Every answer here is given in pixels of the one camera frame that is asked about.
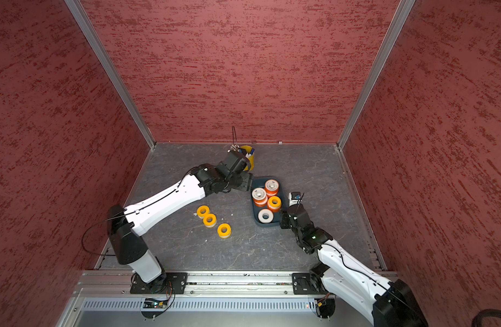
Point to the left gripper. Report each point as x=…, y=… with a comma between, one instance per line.
x=246, y=181

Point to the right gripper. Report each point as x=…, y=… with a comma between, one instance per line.
x=284, y=216

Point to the orange tape roll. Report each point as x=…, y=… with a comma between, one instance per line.
x=265, y=216
x=271, y=187
x=260, y=197

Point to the yellow tape roll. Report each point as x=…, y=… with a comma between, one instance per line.
x=210, y=220
x=274, y=204
x=224, y=230
x=202, y=211

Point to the teal storage box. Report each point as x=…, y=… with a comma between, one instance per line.
x=260, y=182

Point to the orange tape roll bottom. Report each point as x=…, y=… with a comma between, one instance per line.
x=260, y=197

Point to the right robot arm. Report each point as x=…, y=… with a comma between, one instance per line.
x=381, y=301

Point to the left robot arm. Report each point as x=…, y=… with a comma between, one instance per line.
x=126, y=226

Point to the yellow tape roll bottom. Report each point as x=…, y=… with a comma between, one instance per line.
x=224, y=230

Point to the pens in cup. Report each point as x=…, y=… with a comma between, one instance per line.
x=234, y=148

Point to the yellow pen cup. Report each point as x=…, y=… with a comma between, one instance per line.
x=251, y=162

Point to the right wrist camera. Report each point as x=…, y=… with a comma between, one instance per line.
x=295, y=198

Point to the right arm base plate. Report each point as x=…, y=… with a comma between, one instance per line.
x=308, y=284

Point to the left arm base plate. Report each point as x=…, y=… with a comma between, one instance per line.
x=168, y=284

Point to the aluminium front rail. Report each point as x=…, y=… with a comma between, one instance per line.
x=252, y=284

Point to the left corner aluminium post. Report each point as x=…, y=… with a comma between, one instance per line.
x=79, y=14

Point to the corner aluminium post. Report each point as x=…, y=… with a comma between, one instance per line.
x=79, y=14
x=397, y=23

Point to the right corner aluminium post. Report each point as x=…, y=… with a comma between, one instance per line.
x=397, y=23

